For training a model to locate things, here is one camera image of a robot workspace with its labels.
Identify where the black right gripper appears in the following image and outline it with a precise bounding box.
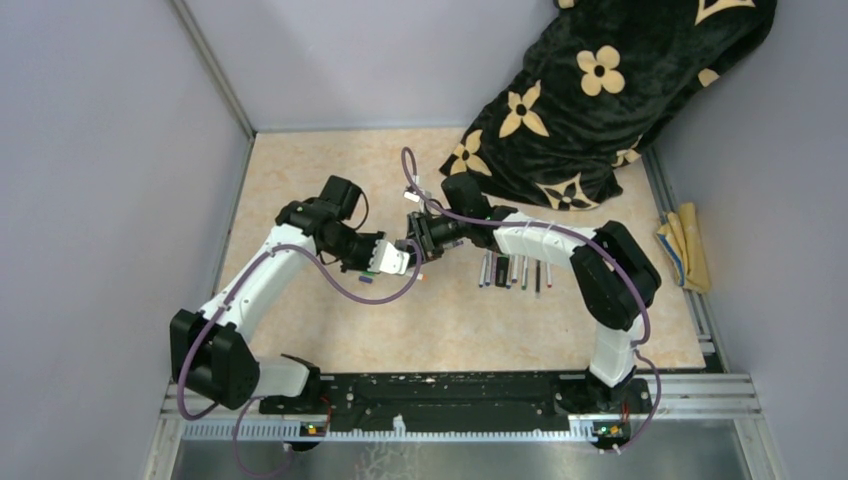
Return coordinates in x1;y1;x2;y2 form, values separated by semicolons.
405;211;470;269

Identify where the blue cap white marker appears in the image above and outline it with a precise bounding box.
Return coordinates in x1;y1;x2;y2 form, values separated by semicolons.
478;252;491;288

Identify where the green black marker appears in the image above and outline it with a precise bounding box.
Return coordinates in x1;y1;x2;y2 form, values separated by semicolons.
494;256;510;288

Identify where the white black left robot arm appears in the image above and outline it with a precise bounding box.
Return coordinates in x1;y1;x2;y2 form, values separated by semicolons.
170;176;410;420

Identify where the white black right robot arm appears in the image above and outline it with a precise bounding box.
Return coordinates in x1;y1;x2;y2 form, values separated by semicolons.
429;174;662;412

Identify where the black cream flower blanket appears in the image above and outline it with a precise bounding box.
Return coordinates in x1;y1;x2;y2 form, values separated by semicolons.
440;0;777;210

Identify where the yellow blue folded cloth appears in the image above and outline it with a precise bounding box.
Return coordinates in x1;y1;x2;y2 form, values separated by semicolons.
655;202;712;294

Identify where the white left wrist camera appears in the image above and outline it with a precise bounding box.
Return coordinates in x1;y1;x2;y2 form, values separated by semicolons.
367;239;410;275

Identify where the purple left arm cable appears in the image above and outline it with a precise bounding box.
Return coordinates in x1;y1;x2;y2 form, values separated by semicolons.
176;238;425;480

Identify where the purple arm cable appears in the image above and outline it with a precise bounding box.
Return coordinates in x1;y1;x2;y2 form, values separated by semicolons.
400;146;664;456
176;238;425;480

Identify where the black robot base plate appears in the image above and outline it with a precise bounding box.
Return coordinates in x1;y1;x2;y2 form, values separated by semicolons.
259;371;652;433

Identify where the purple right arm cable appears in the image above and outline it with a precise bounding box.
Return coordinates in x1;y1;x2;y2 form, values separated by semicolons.
400;146;664;456

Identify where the aluminium rail frame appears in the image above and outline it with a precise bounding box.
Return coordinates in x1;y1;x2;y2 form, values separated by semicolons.
143;371;782;479

